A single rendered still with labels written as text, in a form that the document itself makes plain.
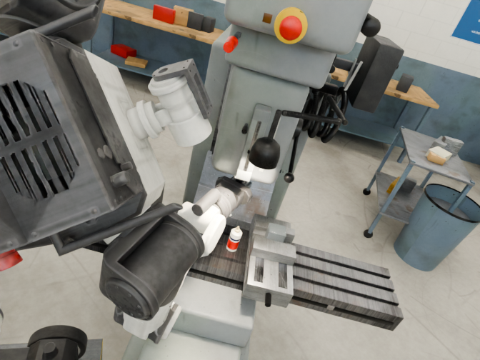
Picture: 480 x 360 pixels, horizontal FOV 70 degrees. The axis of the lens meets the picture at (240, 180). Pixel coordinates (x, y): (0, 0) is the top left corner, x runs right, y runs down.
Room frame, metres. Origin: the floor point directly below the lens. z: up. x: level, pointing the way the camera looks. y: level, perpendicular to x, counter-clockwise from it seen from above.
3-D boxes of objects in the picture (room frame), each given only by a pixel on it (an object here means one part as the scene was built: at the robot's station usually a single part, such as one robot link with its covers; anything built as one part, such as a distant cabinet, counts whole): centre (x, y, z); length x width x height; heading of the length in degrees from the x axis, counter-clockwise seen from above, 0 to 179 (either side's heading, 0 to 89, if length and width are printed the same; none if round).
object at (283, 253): (0.87, -0.18, 1.05); 0.15 x 0.06 x 0.04; 93
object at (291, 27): (0.66, -0.01, 1.76); 0.04 x 0.03 x 0.04; 92
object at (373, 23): (0.95, -0.15, 1.79); 0.45 x 0.04 x 0.04; 2
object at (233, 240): (0.91, -0.04, 1.01); 0.04 x 0.04 x 0.11
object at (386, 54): (1.23, -0.33, 1.62); 0.20 x 0.09 x 0.21; 2
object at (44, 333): (0.64, 0.48, 0.50); 0.20 x 0.05 x 0.20; 111
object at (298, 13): (0.69, -0.01, 1.76); 0.06 x 0.02 x 0.06; 92
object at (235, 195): (0.83, 0.03, 1.23); 0.13 x 0.12 x 0.10; 73
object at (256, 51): (0.96, 0.00, 1.68); 0.34 x 0.24 x 0.10; 2
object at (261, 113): (0.81, -0.01, 1.45); 0.04 x 0.04 x 0.21; 2
